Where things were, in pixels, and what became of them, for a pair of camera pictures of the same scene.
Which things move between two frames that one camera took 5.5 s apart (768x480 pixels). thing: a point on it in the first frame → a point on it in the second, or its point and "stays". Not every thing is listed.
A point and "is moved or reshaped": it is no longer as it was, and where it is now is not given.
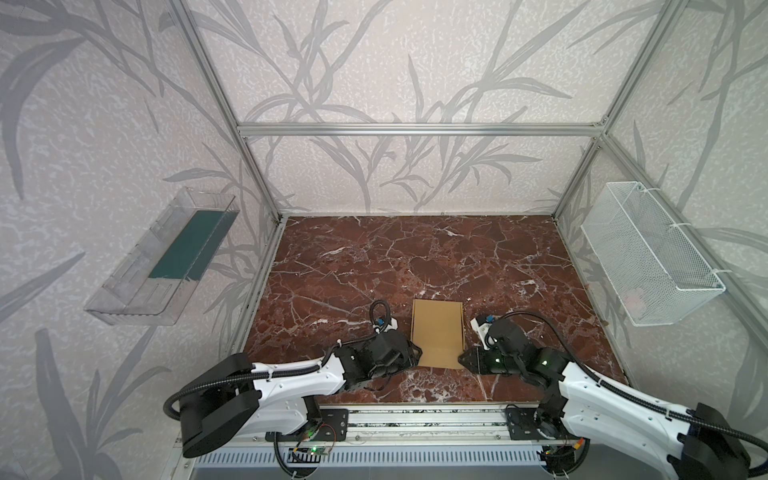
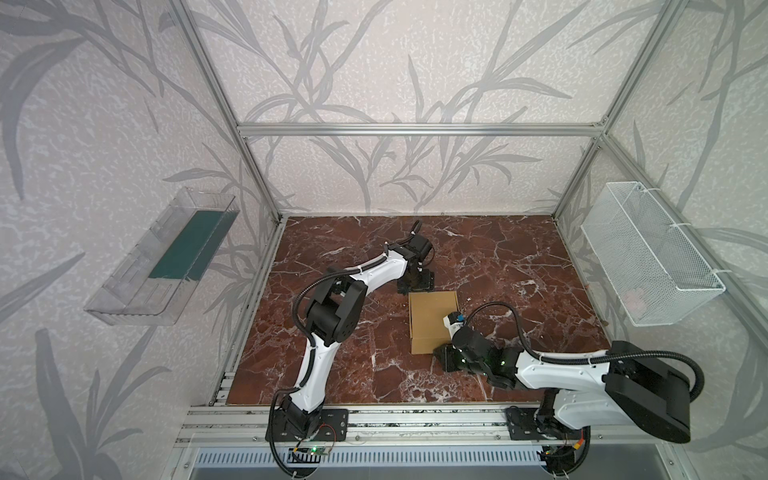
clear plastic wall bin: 151,285 stays
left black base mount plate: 333,426 stays
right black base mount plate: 521,425 stays
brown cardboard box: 437,327 is moved or reshaped
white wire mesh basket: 657,274 stays
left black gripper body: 405,352 → 417,282
